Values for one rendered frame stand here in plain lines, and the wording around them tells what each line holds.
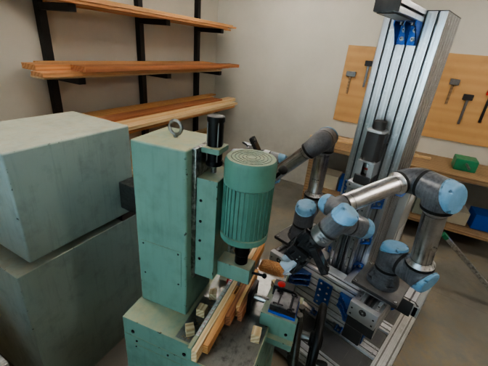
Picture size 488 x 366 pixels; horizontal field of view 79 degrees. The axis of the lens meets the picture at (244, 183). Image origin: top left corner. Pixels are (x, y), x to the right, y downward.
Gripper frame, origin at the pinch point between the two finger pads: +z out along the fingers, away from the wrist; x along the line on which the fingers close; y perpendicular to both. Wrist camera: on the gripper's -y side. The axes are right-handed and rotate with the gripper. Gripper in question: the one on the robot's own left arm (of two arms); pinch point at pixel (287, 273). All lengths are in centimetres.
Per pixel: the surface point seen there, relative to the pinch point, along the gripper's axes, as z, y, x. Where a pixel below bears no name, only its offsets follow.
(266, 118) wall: 73, 80, -339
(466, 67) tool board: -118, -63, -307
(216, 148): -23, 48, 2
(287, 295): 6.2, -5.8, 1.9
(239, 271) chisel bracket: 11.4, 13.6, 3.6
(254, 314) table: 20.1, -1.5, 6.8
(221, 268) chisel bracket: 16.0, 19.3, 3.5
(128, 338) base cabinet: 63, 30, 22
